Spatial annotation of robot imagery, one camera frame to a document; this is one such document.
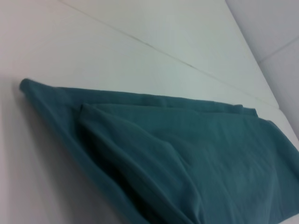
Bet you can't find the teal t-shirt with beige letters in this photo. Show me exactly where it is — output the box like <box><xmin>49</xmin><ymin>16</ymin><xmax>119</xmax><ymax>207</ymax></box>
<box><xmin>18</xmin><ymin>78</ymin><xmax>299</xmax><ymax>224</ymax></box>

